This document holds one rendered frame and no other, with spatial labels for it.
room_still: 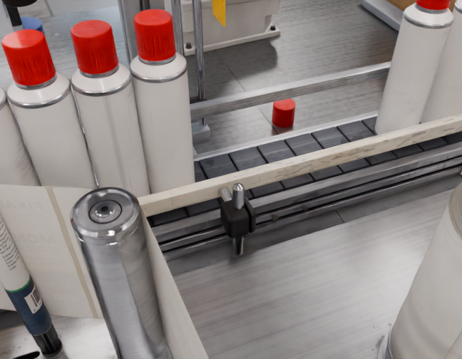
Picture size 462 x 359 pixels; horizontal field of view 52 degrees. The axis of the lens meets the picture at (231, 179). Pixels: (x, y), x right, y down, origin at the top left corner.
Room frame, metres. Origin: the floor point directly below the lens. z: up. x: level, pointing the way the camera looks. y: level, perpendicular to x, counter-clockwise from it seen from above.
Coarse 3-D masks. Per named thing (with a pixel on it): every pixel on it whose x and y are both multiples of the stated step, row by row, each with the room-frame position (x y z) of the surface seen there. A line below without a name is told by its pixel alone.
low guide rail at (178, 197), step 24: (456, 120) 0.47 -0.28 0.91; (360, 144) 0.43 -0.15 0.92; (384, 144) 0.43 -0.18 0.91; (408, 144) 0.45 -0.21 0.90; (264, 168) 0.38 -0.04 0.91; (288, 168) 0.39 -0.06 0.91; (312, 168) 0.40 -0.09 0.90; (168, 192) 0.35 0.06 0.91; (192, 192) 0.35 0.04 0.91; (216, 192) 0.36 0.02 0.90
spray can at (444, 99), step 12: (456, 12) 0.51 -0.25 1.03; (456, 24) 0.50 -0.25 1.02; (456, 36) 0.50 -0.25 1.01; (444, 48) 0.51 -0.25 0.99; (456, 48) 0.49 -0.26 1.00; (444, 60) 0.50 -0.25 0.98; (456, 60) 0.49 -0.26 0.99; (444, 72) 0.50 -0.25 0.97; (456, 72) 0.49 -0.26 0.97; (432, 84) 0.51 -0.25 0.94; (444, 84) 0.49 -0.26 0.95; (456, 84) 0.49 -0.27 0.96; (432, 96) 0.50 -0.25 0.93; (444, 96) 0.49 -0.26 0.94; (456, 96) 0.49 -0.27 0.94; (432, 108) 0.50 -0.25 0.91; (444, 108) 0.49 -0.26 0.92; (456, 108) 0.49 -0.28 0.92; (420, 120) 0.51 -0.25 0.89; (432, 120) 0.49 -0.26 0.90
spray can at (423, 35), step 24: (432, 0) 0.48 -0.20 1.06; (408, 24) 0.48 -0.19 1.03; (432, 24) 0.47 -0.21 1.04; (408, 48) 0.47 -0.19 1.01; (432, 48) 0.46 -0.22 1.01; (408, 72) 0.47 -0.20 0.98; (432, 72) 0.47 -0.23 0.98; (384, 96) 0.49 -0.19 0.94; (408, 96) 0.47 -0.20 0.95; (384, 120) 0.48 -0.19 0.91; (408, 120) 0.46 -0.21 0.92
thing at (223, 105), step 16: (384, 64) 0.52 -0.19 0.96; (304, 80) 0.49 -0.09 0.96; (320, 80) 0.49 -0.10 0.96; (336, 80) 0.49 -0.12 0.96; (352, 80) 0.50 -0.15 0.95; (240, 96) 0.45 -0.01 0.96; (256, 96) 0.45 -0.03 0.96; (272, 96) 0.46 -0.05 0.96; (288, 96) 0.47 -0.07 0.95; (192, 112) 0.43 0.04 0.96; (208, 112) 0.43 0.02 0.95; (224, 112) 0.44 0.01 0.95
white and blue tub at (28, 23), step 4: (24, 20) 0.78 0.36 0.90; (28, 20) 0.78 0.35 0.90; (32, 20) 0.78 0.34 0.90; (36, 20) 0.78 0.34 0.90; (24, 24) 0.77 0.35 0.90; (28, 24) 0.77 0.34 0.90; (32, 24) 0.77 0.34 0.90; (36, 24) 0.77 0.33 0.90; (40, 24) 0.77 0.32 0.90; (24, 28) 0.75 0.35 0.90; (28, 28) 0.75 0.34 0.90; (32, 28) 0.75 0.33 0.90; (36, 28) 0.75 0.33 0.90; (40, 28) 0.76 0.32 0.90
